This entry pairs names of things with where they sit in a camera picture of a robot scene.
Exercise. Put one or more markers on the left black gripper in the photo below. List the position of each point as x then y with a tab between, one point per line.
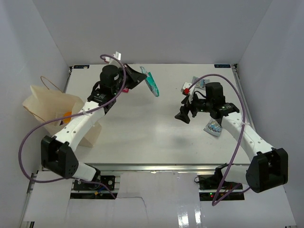
135	78

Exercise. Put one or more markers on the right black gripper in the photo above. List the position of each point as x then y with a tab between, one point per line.
183	115

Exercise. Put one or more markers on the teal snack packet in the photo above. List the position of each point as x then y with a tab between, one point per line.
150	82

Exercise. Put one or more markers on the grey snack packet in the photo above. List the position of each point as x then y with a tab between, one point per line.
213	128
200	84

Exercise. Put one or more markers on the orange mango candy bag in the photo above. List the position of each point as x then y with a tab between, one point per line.
67	117

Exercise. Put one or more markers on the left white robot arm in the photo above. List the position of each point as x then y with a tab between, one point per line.
57	152

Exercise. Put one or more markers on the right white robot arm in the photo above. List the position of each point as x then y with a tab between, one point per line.
268	166

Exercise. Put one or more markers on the beige paper bag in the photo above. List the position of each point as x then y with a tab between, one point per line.
46	104

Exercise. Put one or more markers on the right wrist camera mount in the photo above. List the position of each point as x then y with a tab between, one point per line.
188	90

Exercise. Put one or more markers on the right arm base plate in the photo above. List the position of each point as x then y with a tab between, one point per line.
208	187

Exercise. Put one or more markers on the aluminium table rail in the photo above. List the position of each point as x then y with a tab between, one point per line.
153	167

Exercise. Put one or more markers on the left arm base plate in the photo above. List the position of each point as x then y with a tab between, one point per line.
81	190

